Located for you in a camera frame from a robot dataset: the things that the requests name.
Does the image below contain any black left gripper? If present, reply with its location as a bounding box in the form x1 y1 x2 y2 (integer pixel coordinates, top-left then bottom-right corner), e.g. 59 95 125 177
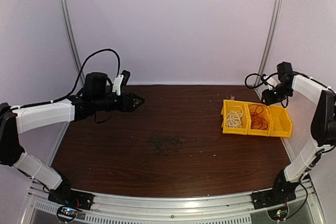
93 91 145 112

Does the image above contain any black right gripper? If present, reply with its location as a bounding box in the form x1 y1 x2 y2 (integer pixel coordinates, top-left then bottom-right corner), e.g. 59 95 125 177
262 83 293 105

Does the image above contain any long red cable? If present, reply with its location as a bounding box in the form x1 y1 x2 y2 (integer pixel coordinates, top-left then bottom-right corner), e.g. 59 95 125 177
248 104 271 131

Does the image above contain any green cable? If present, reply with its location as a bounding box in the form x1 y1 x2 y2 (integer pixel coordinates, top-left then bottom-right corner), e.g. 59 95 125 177
135 131 184 182

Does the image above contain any white cable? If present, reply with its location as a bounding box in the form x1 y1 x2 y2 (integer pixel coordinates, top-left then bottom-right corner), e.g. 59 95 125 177
225 104 244 129

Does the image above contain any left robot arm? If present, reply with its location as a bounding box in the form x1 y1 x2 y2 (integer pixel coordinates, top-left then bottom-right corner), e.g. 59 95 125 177
1 70 145 205

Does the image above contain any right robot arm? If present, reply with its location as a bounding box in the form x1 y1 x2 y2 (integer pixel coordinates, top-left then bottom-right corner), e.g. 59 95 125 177
261 62 335 204

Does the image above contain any yellow bin right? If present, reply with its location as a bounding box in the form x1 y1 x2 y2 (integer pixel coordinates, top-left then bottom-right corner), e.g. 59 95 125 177
268 105 293 138

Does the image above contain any yellow bin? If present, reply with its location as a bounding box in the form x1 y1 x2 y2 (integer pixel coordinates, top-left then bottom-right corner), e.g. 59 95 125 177
221 100 250 135
268 105 293 138
246 102 273 136

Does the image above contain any yellow bin middle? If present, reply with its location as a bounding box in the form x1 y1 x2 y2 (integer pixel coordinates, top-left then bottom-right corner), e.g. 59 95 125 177
246 102 273 136

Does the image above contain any yellow bin left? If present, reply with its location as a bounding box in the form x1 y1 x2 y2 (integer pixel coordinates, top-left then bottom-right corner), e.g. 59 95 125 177
221 100 250 135

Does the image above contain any right controller board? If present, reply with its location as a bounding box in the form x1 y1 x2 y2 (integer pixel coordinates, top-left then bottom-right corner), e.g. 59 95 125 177
267 207 289 221

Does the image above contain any controller board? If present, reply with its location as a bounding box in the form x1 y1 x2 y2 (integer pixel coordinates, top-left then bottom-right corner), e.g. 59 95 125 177
267 207 289 221
56 206 78 221

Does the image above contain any left controller board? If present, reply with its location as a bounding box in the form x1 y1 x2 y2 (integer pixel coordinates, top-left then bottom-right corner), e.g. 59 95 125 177
56 206 78 221

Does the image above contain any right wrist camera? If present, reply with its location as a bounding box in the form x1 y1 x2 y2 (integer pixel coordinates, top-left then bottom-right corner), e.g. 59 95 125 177
261 74 278 90

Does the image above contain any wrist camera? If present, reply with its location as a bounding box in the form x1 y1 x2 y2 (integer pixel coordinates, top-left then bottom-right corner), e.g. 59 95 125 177
112 70 131 95
261 74 278 90

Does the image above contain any black right camera cable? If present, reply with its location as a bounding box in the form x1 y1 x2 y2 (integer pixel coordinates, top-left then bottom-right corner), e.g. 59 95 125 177
244 72 265 90

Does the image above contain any black camera cable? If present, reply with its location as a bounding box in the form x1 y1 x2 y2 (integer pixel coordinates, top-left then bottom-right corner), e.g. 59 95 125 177
244 72 265 90
67 49 122 99

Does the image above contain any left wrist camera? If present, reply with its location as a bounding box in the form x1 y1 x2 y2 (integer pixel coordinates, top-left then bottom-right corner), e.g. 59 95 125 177
112 70 131 95

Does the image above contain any black left camera cable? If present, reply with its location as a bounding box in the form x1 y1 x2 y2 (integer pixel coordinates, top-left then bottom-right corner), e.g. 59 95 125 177
67 49 122 99

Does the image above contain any aluminium frame post right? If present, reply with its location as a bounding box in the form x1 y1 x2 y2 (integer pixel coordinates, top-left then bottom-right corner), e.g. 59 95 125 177
258 0 283 74

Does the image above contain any aluminium frame post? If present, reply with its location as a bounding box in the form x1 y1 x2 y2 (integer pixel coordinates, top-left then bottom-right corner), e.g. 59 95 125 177
60 0 85 86
258 0 283 74

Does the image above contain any aluminium front rail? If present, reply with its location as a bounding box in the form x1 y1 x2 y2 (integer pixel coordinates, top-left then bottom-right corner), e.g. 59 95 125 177
23 178 325 224

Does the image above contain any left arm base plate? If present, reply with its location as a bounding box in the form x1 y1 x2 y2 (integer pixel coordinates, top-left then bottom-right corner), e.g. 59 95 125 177
48 187 94 210

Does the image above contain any aluminium frame post left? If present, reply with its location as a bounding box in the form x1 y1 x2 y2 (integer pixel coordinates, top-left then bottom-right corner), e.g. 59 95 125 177
60 0 85 86

